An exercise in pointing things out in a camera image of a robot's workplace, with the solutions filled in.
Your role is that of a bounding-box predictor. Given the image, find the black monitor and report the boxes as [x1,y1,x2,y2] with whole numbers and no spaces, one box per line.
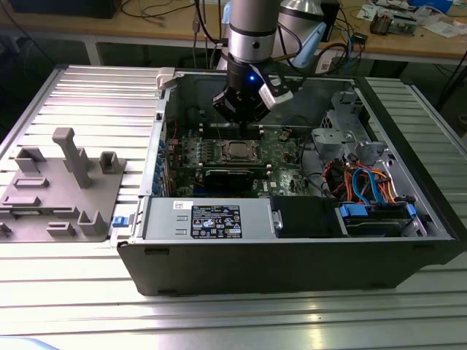
[9,0,118,20]

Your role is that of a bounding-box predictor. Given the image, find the grey parts rack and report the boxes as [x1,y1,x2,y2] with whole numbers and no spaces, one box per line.
[0,126,128,244]

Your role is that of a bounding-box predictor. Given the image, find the green motherboard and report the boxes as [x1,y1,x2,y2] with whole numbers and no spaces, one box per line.
[166,123,313,200]

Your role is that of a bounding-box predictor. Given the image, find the blue box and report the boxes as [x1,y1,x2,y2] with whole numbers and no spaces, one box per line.
[407,0,454,12]

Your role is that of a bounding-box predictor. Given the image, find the grey metal drive cage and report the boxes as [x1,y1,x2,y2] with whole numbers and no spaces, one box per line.
[311,90,393,169]

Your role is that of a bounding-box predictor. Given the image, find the black RAM slot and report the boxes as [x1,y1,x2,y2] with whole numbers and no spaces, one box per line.
[199,131,264,138]
[201,134,263,141]
[199,125,264,131]
[200,161,271,167]
[200,164,271,171]
[201,128,263,134]

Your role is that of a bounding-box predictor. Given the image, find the copper coil device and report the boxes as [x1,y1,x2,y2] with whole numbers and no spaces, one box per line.
[369,9,394,36]

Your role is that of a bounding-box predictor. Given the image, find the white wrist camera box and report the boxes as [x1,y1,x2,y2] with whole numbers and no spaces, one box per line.
[258,74,295,109]

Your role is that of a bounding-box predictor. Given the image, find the red wire bundle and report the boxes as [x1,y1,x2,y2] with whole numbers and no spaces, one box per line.
[320,160,352,200]

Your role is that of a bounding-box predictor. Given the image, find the grey power supply unit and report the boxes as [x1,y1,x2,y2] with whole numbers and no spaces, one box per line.
[139,196,275,242]

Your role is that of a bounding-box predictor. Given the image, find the orange wire bundle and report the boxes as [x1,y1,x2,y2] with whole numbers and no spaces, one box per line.
[374,168,404,206]

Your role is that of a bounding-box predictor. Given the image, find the CPU socket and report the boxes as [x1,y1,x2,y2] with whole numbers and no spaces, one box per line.
[220,137,259,164]

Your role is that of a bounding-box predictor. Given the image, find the white plastic case latch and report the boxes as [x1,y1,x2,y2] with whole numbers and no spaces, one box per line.
[155,67,177,90]

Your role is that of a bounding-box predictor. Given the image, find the black PC case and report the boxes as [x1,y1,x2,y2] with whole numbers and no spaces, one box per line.
[115,67,467,298]

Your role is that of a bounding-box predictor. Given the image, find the black graphics card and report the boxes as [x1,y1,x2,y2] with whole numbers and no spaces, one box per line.
[201,167,255,193]

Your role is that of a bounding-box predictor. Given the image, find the white papers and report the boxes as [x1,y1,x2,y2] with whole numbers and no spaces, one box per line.
[422,20,463,38]

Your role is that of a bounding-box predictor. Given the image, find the white label sheet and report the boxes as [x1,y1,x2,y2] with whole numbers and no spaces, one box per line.
[314,50,332,76]

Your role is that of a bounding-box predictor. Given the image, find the blue flat data wire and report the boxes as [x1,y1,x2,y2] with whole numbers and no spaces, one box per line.
[350,163,383,208]

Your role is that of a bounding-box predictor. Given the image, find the black upright box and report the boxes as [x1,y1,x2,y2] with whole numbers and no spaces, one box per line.
[320,0,342,43]

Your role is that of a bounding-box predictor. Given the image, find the hard disk in blue carrier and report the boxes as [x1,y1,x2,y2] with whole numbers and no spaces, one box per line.
[336,202,417,238]

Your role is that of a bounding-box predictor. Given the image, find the small electronics box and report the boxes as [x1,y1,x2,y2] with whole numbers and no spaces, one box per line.
[392,12,417,36]

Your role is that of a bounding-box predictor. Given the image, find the wooden desk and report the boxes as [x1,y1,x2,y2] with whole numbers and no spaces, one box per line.
[0,0,467,66]

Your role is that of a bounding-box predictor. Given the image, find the black drive bay cover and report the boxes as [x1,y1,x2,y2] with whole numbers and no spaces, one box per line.
[271,195,343,240]

